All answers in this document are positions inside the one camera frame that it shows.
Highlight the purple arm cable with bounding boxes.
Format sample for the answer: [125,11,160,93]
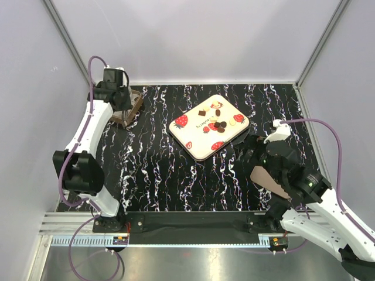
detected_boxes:
[58,56,127,280]
[279,118,375,244]

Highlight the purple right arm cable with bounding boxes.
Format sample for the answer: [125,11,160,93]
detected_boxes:
[279,118,375,244]

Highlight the strawberry print tray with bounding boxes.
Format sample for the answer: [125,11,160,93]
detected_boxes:
[169,94,250,161]

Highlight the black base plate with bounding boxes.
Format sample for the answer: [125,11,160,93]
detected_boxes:
[93,211,284,246]

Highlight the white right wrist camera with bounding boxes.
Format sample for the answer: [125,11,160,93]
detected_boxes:
[263,119,291,144]

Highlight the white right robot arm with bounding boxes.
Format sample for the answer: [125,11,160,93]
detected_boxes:
[235,136,374,280]

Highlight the round white chocolate right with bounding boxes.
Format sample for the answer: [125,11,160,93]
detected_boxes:
[229,118,237,126]

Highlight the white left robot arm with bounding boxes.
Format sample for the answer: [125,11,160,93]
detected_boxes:
[53,66,143,232]

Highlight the brown chocolate box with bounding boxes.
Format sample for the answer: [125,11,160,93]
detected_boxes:
[110,90,143,128]

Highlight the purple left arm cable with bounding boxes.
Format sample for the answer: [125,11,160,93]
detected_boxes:
[58,56,127,280]

